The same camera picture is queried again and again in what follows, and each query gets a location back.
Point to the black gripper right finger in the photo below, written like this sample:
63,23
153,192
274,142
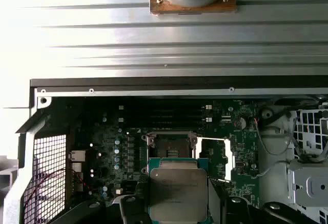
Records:
235,212

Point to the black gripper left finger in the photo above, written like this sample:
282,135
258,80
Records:
133,211

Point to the silver CPU chip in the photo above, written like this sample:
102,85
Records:
176,190

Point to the metal CPU socket cover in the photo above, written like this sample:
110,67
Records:
228,162

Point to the CPU socket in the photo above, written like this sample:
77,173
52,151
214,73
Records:
169,145

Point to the RAM slot with white latch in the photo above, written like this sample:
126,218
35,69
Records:
208,119
208,107

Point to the green motherboard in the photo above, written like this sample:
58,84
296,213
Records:
243,183

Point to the metal drive cage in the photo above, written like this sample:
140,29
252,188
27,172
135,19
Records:
307,180

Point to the round silver coin battery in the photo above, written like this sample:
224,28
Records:
240,123

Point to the black open PC case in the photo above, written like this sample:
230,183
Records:
153,92

